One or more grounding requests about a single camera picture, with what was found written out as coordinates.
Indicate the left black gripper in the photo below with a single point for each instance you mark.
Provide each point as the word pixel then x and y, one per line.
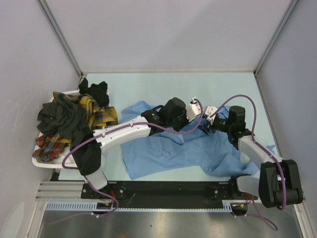
pixel 184 113

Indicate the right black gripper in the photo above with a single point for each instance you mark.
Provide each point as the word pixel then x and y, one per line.
pixel 206 130

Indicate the light blue long sleeve shirt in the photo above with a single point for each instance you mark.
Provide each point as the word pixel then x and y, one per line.
pixel 165 151

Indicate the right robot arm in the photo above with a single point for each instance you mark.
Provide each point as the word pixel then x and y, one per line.
pixel 278 184

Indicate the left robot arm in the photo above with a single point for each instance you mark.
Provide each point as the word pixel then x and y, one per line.
pixel 88 146

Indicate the yellow plaid shirt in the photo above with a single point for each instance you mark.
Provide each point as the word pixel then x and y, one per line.
pixel 96 117

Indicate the black shirt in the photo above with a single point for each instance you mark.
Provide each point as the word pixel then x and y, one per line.
pixel 97 91

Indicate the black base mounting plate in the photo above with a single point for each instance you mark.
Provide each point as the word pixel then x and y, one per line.
pixel 167 194

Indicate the dark grey striped shirt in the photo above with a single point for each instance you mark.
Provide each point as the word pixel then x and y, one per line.
pixel 61 117

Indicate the red plaid shirt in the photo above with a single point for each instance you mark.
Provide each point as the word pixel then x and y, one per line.
pixel 50 147

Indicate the white laundry basket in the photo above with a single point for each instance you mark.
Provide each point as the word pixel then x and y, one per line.
pixel 55 164

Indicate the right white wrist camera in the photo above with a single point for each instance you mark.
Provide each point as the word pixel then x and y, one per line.
pixel 210 113

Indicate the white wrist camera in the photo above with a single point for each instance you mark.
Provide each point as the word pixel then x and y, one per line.
pixel 193 110
pixel 210 113

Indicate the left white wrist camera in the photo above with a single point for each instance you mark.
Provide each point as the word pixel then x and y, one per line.
pixel 193 110

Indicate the white slotted cable duct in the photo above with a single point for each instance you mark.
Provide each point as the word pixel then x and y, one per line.
pixel 103 207

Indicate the right aluminium frame post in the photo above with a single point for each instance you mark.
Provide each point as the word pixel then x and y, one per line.
pixel 277 33

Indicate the aluminium frame post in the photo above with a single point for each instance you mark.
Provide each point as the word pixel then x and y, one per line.
pixel 60 36
pixel 277 33

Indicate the aluminium front rail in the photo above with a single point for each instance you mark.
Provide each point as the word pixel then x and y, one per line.
pixel 59 190

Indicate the left aluminium frame post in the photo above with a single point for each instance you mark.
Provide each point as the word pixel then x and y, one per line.
pixel 60 36

